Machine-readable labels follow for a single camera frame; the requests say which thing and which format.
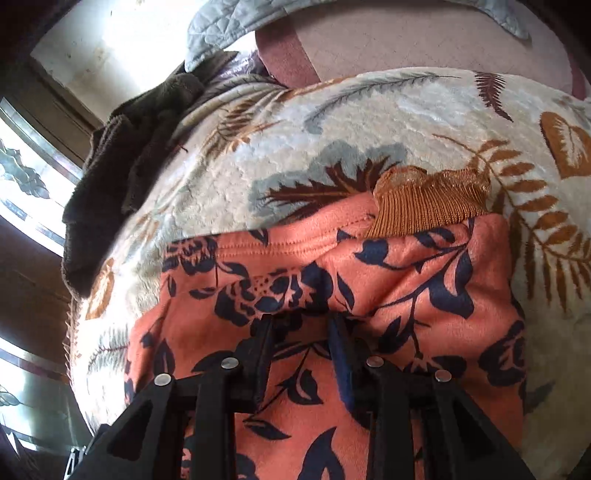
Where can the grey quilted pillow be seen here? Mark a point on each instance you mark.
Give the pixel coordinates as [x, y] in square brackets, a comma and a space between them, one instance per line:
[217, 27]

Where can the brown fuzzy garment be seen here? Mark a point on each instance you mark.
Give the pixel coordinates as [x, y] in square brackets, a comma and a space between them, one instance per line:
[120, 157]

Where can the pink sofa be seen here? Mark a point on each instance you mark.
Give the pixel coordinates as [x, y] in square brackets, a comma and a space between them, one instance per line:
[392, 50]

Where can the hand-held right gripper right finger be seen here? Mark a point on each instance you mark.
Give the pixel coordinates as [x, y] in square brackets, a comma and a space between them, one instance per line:
[341, 364]

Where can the wooden door with stained glass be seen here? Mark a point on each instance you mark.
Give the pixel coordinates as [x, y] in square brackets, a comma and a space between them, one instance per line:
[27, 184]

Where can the cream leaf print blanket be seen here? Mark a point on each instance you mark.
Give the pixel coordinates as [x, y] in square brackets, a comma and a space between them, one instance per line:
[323, 129]

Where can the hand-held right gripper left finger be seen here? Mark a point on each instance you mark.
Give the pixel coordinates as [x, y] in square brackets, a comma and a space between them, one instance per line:
[263, 350]

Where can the orange floral shirt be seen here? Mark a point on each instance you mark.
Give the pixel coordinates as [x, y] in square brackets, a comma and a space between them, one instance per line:
[415, 286]

